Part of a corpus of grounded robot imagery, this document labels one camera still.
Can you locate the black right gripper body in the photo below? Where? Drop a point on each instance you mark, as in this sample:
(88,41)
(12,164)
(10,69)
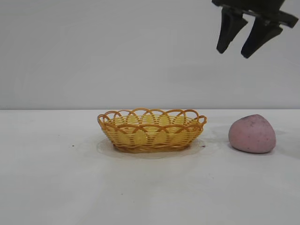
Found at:
(264,9)

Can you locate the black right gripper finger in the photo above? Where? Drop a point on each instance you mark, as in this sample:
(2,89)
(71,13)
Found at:
(257,38)
(228,30)

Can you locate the yellow woven wicker basket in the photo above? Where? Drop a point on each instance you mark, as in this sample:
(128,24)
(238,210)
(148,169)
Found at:
(152,138)

